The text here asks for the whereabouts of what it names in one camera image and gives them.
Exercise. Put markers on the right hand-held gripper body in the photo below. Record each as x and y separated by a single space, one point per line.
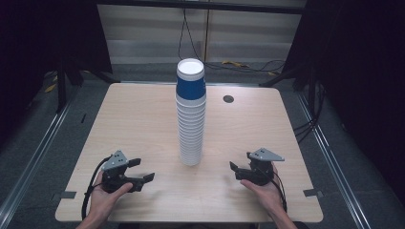
260 170

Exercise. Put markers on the person's right hand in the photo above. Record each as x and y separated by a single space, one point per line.
266 195

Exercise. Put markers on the black overhead bar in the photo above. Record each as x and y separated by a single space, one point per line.
203 6

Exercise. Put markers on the yellow tape strip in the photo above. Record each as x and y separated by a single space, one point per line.
235 64

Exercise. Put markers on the person's left hand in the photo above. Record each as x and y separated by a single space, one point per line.
103 198

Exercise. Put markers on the stack of white paper cups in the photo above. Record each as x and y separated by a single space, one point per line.
190 133

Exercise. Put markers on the black curtain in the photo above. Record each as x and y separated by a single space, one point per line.
359 79
38 47

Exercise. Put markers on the round grey table grommet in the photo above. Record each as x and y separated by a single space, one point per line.
228 99

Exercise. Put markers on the yellow tape scrap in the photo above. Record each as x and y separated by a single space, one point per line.
50 88

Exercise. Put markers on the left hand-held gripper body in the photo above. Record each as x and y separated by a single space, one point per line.
115 178

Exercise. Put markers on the metal floor rail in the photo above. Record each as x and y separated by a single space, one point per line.
35 152
334 162

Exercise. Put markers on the black stand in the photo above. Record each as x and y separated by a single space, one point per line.
61 86

